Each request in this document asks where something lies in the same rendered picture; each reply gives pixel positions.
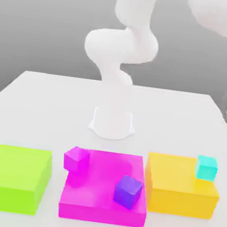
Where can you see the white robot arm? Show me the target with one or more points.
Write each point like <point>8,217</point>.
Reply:
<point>122,46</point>

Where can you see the small magenta cube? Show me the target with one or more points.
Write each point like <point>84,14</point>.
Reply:
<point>76,159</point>

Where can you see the small purple cube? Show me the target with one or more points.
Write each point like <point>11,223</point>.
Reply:
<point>127,192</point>

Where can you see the small cyan cube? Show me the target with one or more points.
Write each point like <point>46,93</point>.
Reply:
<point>206,168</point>

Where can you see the large magenta box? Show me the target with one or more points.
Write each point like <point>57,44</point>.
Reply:
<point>99,190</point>

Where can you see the large orange box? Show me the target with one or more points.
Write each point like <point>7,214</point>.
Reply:
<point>172,185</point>

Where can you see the large green box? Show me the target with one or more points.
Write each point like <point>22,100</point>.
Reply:
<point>12,176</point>

